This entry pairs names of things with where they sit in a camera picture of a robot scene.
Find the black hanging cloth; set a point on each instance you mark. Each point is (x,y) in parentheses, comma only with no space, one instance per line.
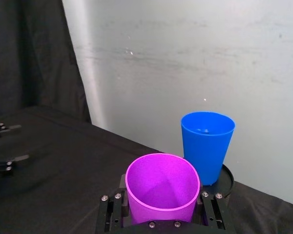
(27,56)

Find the black table cloth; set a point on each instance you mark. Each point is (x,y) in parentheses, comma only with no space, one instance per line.
(63,175)

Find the blue plastic cup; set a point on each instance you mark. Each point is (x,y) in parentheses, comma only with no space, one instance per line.
(206,151)

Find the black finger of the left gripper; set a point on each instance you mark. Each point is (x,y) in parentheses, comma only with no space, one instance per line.
(2,129)
(5,165)

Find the purple plastic cup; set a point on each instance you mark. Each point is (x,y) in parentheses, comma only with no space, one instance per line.
(161,185)

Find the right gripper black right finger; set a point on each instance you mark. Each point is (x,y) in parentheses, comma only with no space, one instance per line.
(213,209)

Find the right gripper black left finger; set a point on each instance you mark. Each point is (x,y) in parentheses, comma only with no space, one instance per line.
(113,209)

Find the black round coaster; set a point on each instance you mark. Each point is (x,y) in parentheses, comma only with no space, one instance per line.
(225,181)

